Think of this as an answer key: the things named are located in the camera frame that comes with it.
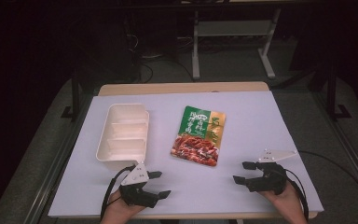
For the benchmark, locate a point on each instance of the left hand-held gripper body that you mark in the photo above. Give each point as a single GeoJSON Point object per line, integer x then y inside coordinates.
{"type": "Point", "coordinates": [136, 191]}

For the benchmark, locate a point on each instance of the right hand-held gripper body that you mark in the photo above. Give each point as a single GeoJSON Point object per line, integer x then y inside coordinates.
{"type": "Point", "coordinates": [270, 180]}

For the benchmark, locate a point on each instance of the person's right hand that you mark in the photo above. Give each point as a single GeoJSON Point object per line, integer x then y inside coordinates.
{"type": "Point", "coordinates": [284, 203]}

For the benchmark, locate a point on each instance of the person's left hand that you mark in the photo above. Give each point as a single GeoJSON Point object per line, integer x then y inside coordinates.
{"type": "Point", "coordinates": [118, 213]}

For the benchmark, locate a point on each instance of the white table sheet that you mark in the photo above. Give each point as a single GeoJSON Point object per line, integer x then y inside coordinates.
{"type": "Point", "coordinates": [199, 189]}

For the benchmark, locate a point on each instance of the white divided plastic box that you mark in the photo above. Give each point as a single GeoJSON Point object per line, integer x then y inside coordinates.
{"type": "Point", "coordinates": [124, 137]}

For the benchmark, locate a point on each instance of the green and red seasoning packet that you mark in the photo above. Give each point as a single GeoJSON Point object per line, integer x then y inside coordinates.
{"type": "Point", "coordinates": [199, 137]}

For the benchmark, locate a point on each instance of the black metal stand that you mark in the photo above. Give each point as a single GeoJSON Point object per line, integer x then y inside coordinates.
{"type": "Point", "coordinates": [332, 93]}
{"type": "Point", "coordinates": [75, 96]}

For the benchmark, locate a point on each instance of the grey metal frame rail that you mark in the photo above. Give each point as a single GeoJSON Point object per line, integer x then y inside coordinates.
{"type": "Point", "coordinates": [56, 168]}
{"type": "Point", "coordinates": [351, 152]}

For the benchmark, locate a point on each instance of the white metal table frame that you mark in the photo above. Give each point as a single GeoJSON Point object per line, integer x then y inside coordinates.
{"type": "Point", "coordinates": [195, 46]}

